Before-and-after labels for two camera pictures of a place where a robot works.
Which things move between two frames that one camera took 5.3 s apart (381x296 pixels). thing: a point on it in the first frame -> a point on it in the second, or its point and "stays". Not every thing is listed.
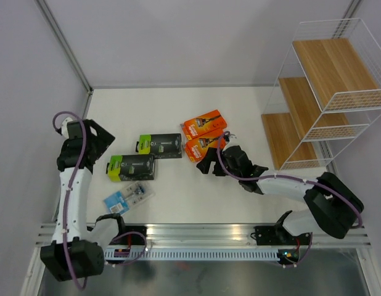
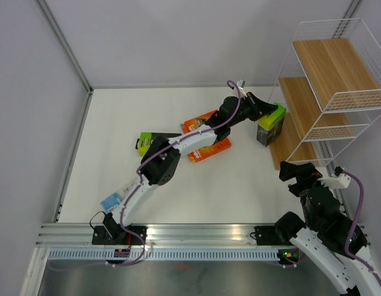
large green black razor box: x=131 y=168 -> x=269 y=127
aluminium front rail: x=222 y=235 stays
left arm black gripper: x=105 y=140 -> x=258 y=107
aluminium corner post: x=53 y=26 stays
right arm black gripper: x=203 y=165 -> x=304 y=173
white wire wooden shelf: x=333 y=87 stays
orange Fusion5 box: x=203 y=124 stays
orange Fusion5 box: x=197 y=148 stays
